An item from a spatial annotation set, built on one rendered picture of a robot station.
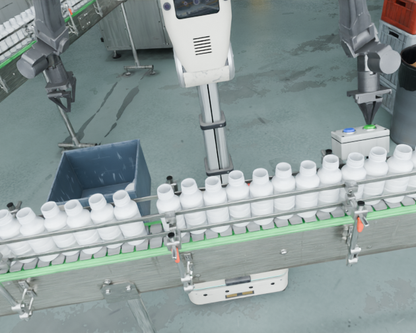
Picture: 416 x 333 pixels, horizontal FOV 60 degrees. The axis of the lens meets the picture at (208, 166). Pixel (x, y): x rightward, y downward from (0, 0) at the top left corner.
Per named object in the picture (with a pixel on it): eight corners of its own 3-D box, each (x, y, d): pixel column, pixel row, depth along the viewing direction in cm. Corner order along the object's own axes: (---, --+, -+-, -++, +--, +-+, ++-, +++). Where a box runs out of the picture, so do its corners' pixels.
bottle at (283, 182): (280, 201, 103) (280, 156, 92) (298, 211, 99) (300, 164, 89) (267, 214, 100) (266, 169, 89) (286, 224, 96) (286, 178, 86)
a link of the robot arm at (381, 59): (365, 20, 97) (338, 40, 98) (391, 18, 86) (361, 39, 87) (383, 59, 101) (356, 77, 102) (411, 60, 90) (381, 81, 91)
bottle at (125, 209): (150, 240, 98) (135, 197, 88) (129, 250, 96) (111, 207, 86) (143, 226, 102) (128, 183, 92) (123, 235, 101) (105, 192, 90)
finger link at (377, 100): (383, 125, 102) (383, 92, 99) (358, 129, 102) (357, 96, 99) (371, 120, 108) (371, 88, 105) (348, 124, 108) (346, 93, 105)
